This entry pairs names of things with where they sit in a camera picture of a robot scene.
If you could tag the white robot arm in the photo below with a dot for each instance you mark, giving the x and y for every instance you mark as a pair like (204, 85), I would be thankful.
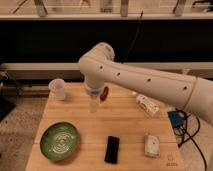
(189, 93)

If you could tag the blue connector box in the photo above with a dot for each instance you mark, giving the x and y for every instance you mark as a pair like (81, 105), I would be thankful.
(175, 119)

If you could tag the translucent plastic cup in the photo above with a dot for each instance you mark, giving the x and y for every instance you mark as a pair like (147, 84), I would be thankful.
(57, 87)

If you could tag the green glass plate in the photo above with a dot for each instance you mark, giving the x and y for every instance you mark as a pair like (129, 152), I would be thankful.
(59, 141)

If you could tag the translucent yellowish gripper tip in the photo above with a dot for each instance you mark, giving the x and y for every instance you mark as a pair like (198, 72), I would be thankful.
(94, 103)

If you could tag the black object at left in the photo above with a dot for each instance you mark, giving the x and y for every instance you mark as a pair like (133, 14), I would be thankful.
(5, 106)

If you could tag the small red-brown object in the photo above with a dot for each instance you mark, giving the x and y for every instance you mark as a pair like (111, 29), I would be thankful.
(104, 94)

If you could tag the black rectangular block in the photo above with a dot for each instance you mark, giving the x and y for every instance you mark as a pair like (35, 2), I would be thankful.
(111, 155)

